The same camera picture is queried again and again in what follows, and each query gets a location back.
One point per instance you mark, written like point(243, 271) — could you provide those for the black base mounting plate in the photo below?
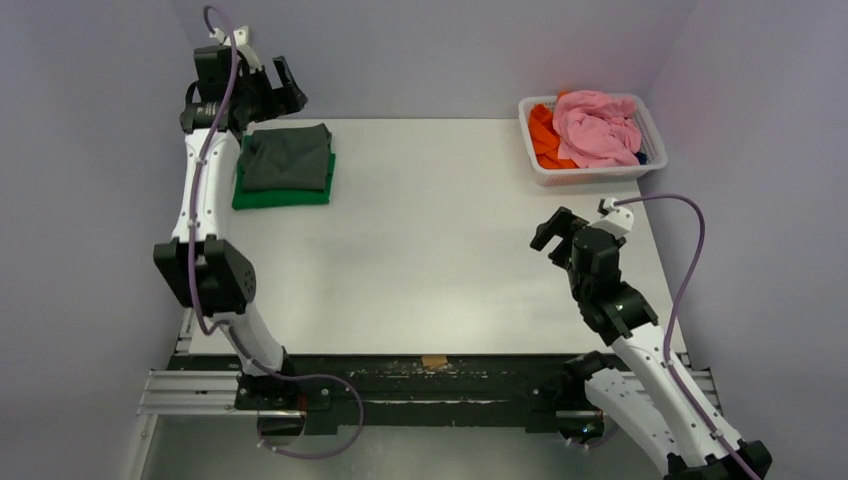
point(526, 391)

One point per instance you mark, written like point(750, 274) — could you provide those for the folded green t-shirt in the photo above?
point(246, 200)

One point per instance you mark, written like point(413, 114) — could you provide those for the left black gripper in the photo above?
point(266, 90)

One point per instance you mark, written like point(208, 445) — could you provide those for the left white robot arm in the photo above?
point(204, 270)

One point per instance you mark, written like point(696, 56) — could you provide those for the brown tape piece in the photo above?
point(434, 362)

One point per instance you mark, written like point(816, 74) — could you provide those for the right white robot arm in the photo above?
point(663, 411)

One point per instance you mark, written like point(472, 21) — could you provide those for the orange t-shirt in basket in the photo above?
point(546, 141)

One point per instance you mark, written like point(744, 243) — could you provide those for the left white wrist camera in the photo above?
point(243, 37)

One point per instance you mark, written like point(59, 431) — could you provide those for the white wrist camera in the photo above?
point(615, 220)
point(243, 37)

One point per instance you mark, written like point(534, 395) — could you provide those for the white plastic laundry basket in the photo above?
point(652, 148)

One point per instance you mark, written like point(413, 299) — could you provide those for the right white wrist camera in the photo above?
point(615, 220)

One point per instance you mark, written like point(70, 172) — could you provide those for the dark grey t-shirt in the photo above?
point(286, 158)

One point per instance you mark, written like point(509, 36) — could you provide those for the pink crumpled t-shirt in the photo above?
point(597, 129)

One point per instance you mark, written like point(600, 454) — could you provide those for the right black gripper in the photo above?
point(564, 234)

